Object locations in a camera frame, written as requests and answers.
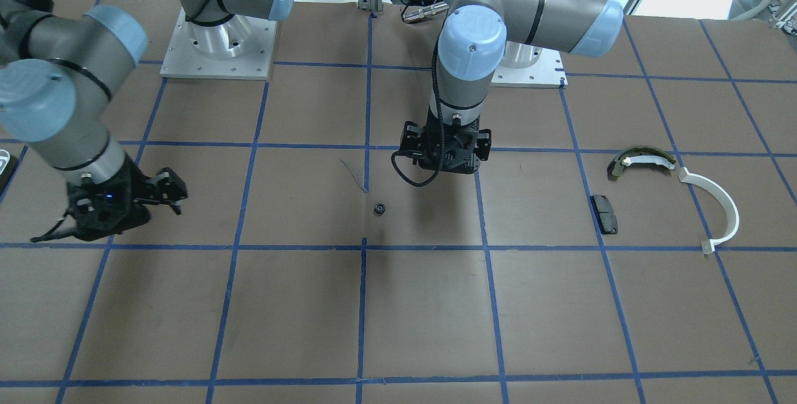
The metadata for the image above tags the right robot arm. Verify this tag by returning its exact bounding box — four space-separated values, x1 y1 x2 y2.
2 0 295 243

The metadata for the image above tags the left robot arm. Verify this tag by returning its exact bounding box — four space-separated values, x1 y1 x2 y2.
391 0 624 175

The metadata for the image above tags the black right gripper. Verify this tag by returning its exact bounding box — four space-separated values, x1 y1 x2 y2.
65 155 188 242

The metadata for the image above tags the white curved plastic piece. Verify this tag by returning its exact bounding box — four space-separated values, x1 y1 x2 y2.
677 167 740 255

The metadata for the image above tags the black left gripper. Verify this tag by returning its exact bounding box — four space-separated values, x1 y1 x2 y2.
398 111 492 174

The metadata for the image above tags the black brake pad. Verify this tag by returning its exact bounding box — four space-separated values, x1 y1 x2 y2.
590 194 618 235

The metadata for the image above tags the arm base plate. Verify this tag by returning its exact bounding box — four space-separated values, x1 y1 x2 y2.
491 42 568 88
160 12 279 80

